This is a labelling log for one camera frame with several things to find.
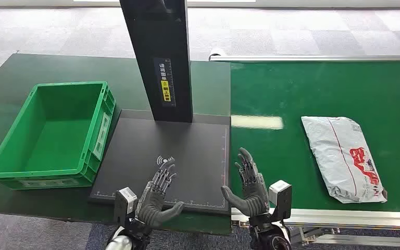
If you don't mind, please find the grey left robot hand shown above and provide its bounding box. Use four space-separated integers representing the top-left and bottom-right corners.
136 157 185 229

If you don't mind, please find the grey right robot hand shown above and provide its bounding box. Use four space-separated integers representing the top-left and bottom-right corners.
220 147 271 217

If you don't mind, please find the grey polybag package red print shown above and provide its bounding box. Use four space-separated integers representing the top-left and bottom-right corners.
301 116 388 204

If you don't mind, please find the green conveyor belt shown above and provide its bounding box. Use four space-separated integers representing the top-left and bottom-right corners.
230 61 400 213

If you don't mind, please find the white conveyor roller end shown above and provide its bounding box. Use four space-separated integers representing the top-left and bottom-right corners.
209 47 228 58

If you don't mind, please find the green plastic crate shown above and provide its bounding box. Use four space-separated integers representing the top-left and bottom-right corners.
0 81 117 191

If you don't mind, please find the black yellow column label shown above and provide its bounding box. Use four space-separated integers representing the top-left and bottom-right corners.
153 57 177 108

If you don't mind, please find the black scanner column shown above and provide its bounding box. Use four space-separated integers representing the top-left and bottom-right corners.
119 0 194 123

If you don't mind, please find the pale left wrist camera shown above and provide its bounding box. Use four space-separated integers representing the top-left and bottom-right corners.
114 187 138 226

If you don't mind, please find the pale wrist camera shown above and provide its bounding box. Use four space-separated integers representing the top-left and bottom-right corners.
114 187 138 226
268 180 293 221

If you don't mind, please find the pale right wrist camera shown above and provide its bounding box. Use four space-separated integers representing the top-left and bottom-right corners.
268 180 293 221

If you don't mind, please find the black scanner base plate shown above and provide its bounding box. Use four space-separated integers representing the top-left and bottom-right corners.
89 109 232 216

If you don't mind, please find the wide aluminium conveyor rail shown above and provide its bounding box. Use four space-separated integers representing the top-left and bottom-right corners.
231 207 400 231

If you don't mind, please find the thin aluminium conveyor rail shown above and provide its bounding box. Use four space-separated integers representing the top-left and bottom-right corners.
209 54 400 63

